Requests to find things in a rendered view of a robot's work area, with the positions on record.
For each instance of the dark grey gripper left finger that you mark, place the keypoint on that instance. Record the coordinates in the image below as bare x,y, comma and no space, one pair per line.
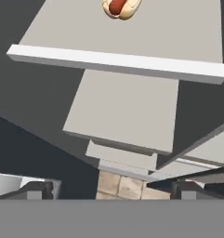
36,189

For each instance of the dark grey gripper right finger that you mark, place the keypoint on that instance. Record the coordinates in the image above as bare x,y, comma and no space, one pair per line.
187,189

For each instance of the hot dog in bun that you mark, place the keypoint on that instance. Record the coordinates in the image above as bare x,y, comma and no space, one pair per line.
119,6

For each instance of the white grey box fitting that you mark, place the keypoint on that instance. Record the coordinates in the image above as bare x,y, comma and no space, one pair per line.
8,182

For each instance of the dark grey cupboard run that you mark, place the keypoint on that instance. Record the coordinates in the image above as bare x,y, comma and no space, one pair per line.
206,148

